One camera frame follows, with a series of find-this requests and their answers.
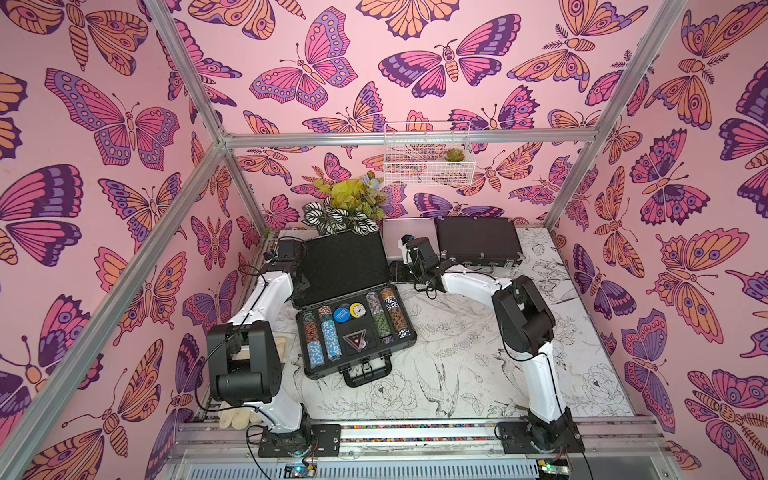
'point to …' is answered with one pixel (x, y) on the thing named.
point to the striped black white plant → (333, 220)
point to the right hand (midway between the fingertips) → (392, 266)
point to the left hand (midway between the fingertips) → (295, 284)
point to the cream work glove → (239, 418)
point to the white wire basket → (428, 164)
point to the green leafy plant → (363, 194)
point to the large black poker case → (351, 318)
